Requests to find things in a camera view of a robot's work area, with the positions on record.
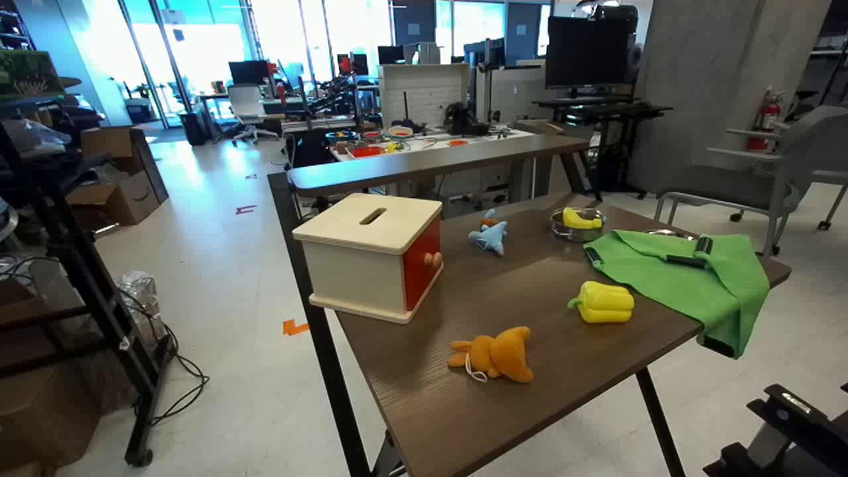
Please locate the black machine on desk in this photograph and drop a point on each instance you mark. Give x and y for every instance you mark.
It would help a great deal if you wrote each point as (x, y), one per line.
(462, 121)

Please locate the black perforated workbench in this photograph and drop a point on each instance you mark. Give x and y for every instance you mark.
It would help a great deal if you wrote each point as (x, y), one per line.
(795, 432)

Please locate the blue plush toy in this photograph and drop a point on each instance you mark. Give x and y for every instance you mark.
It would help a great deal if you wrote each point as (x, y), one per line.
(490, 237)

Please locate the white cluttered desk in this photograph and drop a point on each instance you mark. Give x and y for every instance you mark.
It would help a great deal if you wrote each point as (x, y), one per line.
(425, 143)

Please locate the orange plush toy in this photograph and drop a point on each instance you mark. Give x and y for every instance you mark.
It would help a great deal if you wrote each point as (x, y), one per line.
(499, 355)

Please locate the dark wood metal-frame table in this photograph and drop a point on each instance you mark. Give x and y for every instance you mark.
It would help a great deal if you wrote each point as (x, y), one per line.
(530, 362)

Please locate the orange floor tape mark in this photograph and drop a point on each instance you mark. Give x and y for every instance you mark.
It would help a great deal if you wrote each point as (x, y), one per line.
(294, 326)

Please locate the yellow toy banana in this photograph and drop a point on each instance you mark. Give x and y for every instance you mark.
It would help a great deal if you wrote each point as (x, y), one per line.
(578, 220)

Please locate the white wooden box red drawer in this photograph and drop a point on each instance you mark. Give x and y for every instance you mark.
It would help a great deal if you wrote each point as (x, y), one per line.
(362, 266)

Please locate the white office chair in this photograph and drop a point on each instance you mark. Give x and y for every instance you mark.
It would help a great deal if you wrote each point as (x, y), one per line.
(248, 103)

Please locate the silver metal plate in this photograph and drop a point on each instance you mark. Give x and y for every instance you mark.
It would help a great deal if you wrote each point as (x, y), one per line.
(673, 233)

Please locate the large black monitor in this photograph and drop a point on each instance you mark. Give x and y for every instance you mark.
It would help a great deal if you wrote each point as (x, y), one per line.
(585, 48)

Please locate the black metal shelf rack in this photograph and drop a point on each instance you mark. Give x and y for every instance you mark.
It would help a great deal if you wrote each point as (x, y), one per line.
(89, 291)

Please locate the small black object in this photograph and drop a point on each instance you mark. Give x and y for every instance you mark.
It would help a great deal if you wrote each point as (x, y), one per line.
(701, 248)

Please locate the black monitor desk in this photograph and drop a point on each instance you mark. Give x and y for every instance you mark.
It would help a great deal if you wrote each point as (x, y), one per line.
(609, 109)

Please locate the yellow toy bell pepper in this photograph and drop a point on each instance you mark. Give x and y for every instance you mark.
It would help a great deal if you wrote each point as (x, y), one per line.
(603, 302)

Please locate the brown cardboard box stack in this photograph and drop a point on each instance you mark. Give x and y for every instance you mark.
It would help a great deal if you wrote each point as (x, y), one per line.
(128, 180)

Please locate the gray office chair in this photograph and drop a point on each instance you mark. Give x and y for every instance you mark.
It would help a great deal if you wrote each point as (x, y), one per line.
(808, 150)

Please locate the long dark narrow table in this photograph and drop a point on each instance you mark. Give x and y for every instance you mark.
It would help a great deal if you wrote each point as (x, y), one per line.
(425, 162)

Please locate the green towel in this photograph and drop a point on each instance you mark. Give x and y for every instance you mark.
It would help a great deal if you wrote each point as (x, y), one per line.
(698, 295)

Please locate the white partition panel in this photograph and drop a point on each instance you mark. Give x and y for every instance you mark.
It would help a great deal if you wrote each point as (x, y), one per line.
(425, 94)

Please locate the red fire extinguisher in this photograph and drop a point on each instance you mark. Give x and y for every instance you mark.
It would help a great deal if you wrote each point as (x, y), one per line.
(768, 115)

